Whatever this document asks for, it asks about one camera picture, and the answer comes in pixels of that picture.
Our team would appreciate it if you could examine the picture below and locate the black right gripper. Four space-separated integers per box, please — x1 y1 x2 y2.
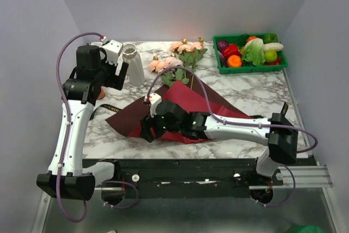
139 110 183 142

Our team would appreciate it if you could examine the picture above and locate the red wrapping paper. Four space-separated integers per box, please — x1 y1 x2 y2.
106 80 251 144

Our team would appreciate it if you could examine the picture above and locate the pink artificial flower bunch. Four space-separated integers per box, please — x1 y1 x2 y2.
148 37 207 87

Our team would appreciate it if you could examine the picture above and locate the black ribbon with gold text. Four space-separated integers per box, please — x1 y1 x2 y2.
89 102 289 121

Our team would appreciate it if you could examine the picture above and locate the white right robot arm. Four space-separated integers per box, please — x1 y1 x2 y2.
140 93 298 185

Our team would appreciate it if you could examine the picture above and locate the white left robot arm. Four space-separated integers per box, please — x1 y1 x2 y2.
37 40 128 201

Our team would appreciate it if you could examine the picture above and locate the white ribbed ceramic vase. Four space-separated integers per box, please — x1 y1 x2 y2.
122 44 145 86

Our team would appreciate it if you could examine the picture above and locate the orange bottle with blue cap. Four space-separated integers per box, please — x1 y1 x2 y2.
98 88 105 100

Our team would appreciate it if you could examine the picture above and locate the orange toy fruit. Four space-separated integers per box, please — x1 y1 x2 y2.
226 55 242 68

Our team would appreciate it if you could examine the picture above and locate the purple toy onion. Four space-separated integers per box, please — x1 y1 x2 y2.
216 40 229 52

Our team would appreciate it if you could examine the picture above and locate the red toy bell pepper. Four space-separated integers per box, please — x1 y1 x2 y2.
222 44 240 59

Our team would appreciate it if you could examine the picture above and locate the green plastic basket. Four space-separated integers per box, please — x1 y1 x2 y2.
213 34 288 74

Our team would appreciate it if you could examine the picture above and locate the green toy lettuce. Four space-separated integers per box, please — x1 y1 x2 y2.
242 38 266 67

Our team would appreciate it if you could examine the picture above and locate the orange toy carrot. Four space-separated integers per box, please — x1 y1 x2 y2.
246 35 257 43

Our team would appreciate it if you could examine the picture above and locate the green toy lime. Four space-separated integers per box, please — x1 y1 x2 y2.
264 50 278 62

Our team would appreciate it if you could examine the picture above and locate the red toy chili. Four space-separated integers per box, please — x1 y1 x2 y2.
264 57 283 65

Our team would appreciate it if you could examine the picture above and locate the green toy bell pepper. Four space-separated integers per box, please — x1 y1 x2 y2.
262 33 279 44

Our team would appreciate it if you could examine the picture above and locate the white toy radish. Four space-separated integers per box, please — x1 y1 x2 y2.
263 43 284 52

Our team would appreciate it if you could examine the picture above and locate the green object at bottom edge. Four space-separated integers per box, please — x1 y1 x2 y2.
286 225 325 233

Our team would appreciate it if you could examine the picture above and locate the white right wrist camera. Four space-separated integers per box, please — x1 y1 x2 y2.
144 93 162 117

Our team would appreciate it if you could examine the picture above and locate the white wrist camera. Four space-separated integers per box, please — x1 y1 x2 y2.
144 93 162 117
101 39 123 65

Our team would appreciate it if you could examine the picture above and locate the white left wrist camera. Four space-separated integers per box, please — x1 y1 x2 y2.
101 39 123 65

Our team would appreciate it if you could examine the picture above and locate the aluminium extrusion rail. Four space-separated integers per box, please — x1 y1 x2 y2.
249 165 334 190

